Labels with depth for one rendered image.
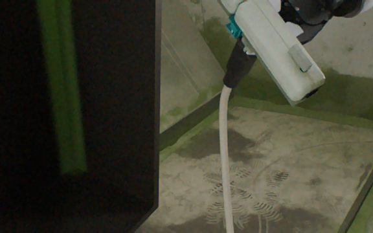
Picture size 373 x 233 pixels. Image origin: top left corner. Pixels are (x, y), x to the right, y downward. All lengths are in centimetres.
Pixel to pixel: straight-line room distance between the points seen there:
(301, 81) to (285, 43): 6
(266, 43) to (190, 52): 225
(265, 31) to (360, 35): 193
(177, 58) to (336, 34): 97
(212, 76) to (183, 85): 29
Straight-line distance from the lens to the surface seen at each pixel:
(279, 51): 56
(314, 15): 67
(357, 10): 75
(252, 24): 58
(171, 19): 286
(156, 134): 113
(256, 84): 285
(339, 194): 203
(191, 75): 272
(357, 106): 263
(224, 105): 83
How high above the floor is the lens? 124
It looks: 25 degrees down
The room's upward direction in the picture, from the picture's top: 8 degrees counter-clockwise
